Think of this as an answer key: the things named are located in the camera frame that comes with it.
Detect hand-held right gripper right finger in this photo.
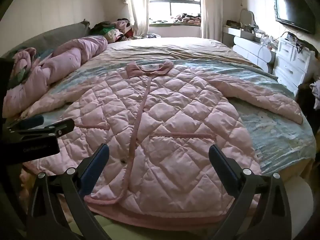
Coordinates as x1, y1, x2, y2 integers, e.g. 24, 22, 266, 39
209, 144, 293, 240

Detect cream curtain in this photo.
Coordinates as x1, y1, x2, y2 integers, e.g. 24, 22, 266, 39
200, 0, 224, 42
122, 0, 150, 38

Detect pile of mixed clothes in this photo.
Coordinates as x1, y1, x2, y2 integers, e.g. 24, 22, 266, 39
90, 18, 140, 44

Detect white round stool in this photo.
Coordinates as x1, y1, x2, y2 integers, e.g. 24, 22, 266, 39
282, 175, 314, 230

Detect white dressing table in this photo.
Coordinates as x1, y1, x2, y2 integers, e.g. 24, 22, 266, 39
222, 26, 277, 73

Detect beige bed sheet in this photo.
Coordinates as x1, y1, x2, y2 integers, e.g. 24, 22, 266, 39
100, 37, 263, 68

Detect dark hanging clothes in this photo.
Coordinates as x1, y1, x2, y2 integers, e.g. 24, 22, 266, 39
297, 80, 320, 130

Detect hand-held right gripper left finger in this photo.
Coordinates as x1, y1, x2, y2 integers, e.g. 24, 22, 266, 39
26, 144, 110, 240

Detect cosmetics clutter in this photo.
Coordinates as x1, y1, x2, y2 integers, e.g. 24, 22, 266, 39
250, 25, 278, 49

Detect round bed with cartoon sheet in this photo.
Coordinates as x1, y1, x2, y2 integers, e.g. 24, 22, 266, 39
5, 52, 317, 178

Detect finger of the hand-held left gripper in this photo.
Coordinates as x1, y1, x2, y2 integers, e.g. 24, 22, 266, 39
10, 118, 75, 138
7, 115, 44, 131

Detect cloud shaped mirror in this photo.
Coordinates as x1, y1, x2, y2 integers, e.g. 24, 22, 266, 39
239, 8, 255, 28

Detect pink rolled duvet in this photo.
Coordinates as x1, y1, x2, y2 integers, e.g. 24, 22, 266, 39
2, 35, 109, 118

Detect pink quilted coat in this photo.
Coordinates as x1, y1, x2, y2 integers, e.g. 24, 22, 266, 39
21, 60, 304, 224

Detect grey padded headboard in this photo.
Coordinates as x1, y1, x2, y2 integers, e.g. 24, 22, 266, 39
0, 19, 90, 58

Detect white drawer chest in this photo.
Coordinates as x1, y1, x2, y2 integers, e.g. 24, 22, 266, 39
274, 36, 313, 95

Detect black wall television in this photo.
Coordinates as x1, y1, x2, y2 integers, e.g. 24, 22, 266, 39
273, 0, 316, 35

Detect clothes on window sill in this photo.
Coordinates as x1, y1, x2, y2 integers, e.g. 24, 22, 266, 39
150, 12, 202, 25

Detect black cable bundle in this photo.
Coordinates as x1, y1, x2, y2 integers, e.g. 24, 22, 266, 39
285, 31, 315, 53

